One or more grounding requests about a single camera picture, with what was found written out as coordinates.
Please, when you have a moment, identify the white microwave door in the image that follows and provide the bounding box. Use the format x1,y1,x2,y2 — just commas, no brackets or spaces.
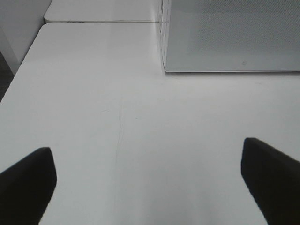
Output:
165,0,300,72

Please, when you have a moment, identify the white microwave oven body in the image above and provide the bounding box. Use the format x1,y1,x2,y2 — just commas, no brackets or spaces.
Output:
159,0,171,68

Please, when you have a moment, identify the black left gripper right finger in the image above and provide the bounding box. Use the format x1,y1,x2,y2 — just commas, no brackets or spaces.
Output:
241,138,300,225

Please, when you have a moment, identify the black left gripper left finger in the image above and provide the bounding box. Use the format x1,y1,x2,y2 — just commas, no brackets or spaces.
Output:
0,147,57,225

